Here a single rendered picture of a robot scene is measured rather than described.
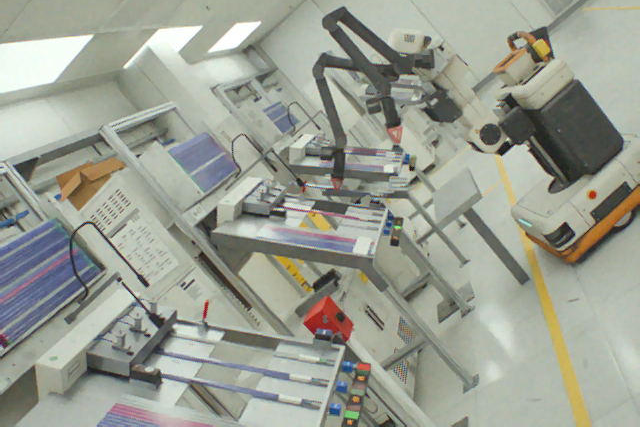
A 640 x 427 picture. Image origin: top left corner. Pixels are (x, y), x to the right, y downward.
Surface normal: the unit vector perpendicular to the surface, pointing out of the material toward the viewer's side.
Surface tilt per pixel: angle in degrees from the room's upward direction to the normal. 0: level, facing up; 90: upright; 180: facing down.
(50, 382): 90
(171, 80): 90
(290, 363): 47
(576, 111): 90
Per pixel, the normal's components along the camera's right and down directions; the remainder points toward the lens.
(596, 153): 0.00, 0.11
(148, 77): -0.19, 0.26
